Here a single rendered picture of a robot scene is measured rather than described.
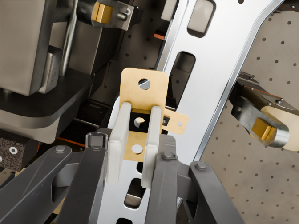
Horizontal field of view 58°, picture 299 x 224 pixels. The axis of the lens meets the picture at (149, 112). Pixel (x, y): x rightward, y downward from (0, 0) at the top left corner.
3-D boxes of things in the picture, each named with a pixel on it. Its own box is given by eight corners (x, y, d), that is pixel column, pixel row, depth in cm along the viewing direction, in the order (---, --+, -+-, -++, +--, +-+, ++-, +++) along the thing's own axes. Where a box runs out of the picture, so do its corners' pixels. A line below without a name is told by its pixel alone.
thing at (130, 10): (141, 24, 71) (127, 31, 44) (130, 21, 71) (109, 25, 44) (146, 9, 70) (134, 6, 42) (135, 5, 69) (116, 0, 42)
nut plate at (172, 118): (190, 116, 47) (190, 118, 46) (182, 134, 48) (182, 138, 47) (144, 101, 47) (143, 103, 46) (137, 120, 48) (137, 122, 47)
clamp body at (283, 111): (249, 98, 77) (313, 160, 44) (210, 85, 76) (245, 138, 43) (260, 76, 74) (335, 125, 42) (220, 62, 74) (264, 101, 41)
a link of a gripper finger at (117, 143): (117, 186, 16) (105, 184, 16) (128, 135, 23) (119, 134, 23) (121, 142, 15) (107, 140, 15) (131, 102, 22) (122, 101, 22)
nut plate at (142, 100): (156, 162, 25) (156, 169, 23) (115, 157, 25) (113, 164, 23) (169, 71, 22) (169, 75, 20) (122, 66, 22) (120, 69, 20)
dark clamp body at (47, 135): (104, 85, 78) (53, 146, 42) (65, 72, 77) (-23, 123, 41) (111, 61, 75) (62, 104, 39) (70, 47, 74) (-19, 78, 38)
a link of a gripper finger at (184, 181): (155, 174, 14) (212, 182, 14) (158, 133, 19) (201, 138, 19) (151, 198, 15) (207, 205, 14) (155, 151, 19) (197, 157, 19)
